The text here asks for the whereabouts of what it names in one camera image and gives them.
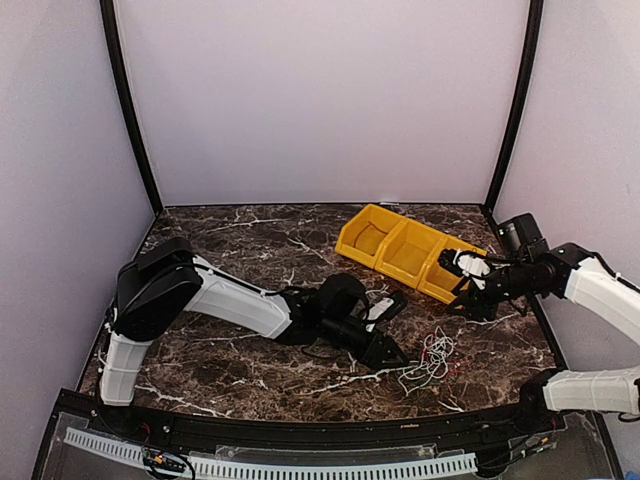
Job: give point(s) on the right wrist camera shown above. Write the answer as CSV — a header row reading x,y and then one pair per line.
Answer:
x,y
465,264

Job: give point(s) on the black front rail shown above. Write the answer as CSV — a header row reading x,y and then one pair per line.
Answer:
x,y
484,429

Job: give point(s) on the black frame post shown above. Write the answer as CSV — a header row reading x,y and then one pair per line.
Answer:
x,y
516,111
124,93

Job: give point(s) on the yellow bin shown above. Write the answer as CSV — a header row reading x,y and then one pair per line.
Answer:
x,y
406,251
436,281
362,238

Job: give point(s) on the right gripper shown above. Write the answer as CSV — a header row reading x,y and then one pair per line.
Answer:
x,y
480,308

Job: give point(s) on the right black frame post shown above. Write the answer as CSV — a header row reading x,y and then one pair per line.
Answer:
x,y
516,111

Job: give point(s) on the yellow bin right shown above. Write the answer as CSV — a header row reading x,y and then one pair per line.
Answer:
x,y
436,281

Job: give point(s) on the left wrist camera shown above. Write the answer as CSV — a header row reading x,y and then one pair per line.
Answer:
x,y
387,308

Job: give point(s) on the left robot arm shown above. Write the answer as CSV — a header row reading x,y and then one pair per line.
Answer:
x,y
156,287

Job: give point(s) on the left black frame post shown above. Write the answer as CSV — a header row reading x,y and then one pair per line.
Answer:
x,y
124,93

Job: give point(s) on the white slotted cable duct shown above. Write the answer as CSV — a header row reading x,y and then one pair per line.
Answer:
x,y
202,467

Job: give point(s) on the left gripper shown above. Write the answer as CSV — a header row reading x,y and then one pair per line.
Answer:
x,y
374,360

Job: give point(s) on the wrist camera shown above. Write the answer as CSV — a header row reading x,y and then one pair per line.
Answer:
x,y
387,308
465,264

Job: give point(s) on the yellow bin left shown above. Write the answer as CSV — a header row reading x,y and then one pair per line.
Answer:
x,y
362,238

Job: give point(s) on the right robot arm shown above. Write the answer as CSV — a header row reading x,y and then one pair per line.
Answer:
x,y
570,272

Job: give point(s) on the yellow bin middle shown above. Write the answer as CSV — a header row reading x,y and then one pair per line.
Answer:
x,y
406,251

